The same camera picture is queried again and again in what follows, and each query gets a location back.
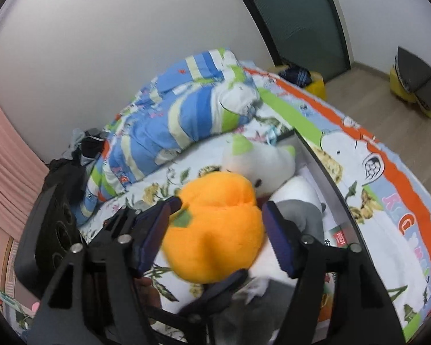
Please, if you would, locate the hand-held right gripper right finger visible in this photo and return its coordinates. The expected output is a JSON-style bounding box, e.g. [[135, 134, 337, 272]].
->
[[261, 200, 405, 345]]

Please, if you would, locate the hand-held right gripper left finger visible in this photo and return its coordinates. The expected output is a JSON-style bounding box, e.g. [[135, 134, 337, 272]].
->
[[26, 196, 182, 345]]

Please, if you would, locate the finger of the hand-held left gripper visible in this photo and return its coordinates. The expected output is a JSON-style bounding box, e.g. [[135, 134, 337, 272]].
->
[[178, 269, 249, 323]]

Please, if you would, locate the grey plush toy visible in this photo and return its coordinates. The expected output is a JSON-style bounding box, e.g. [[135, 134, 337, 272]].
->
[[215, 199, 327, 345]]

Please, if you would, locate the green toothpaste box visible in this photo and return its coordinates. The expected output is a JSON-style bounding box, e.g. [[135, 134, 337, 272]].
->
[[323, 223, 350, 281]]

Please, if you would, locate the orange plush toy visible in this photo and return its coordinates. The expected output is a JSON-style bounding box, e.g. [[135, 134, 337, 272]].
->
[[161, 170, 266, 283]]

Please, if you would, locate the black box with white inside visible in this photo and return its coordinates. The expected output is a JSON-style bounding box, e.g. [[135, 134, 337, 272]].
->
[[266, 127, 406, 343]]

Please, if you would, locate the green and white plush toy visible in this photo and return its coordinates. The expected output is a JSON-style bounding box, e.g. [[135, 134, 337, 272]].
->
[[221, 134, 297, 196]]

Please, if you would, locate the black clothing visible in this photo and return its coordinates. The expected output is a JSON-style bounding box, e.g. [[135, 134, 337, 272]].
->
[[45, 138, 106, 205]]

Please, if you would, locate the pink window ledge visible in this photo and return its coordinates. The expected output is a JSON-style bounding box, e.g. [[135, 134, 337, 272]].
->
[[0, 228, 41, 331]]

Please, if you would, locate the pink curtain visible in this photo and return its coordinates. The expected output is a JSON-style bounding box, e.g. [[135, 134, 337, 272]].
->
[[0, 75, 51, 231]]

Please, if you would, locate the white floral blanket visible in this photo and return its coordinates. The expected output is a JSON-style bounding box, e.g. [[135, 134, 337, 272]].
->
[[79, 115, 349, 345]]

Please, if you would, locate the blue striped quilt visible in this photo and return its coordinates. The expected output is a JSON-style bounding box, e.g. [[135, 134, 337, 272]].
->
[[75, 47, 263, 223]]

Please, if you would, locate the dark patterned cloth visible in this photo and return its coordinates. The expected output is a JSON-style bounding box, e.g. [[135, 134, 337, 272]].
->
[[284, 65, 312, 87]]

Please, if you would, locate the black folded item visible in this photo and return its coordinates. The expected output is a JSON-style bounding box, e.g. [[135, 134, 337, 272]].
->
[[395, 46, 431, 110]]

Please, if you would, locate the frosted glass door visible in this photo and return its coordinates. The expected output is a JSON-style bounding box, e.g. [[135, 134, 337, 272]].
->
[[224, 0, 352, 80]]

